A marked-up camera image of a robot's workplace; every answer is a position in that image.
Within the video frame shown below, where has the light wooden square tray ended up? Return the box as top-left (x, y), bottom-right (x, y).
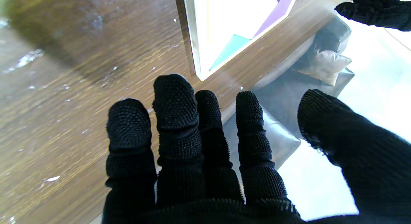
top-left (183, 0), bottom-right (301, 81)

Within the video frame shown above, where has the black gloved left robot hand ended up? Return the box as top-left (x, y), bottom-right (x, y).
top-left (334, 0), bottom-right (411, 31)

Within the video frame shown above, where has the purple tangram triangle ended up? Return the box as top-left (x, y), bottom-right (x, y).
top-left (254, 0), bottom-right (297, 38)

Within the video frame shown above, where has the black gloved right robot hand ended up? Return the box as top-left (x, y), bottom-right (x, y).
top-left (102, 74), bottom-right (411, 224)

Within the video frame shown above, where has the small blue tangram triangle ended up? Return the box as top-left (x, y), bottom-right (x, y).
top-left (209, 34), bottom-right (251, 72)

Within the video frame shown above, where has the white crumpled backdrop sheet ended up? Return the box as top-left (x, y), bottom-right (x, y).
top-left (278, 10), bottom-right (411, 222)

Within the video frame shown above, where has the dark brown leather sofa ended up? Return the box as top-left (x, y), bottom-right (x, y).
top-left (222, 15), bottom-right (355, 170)

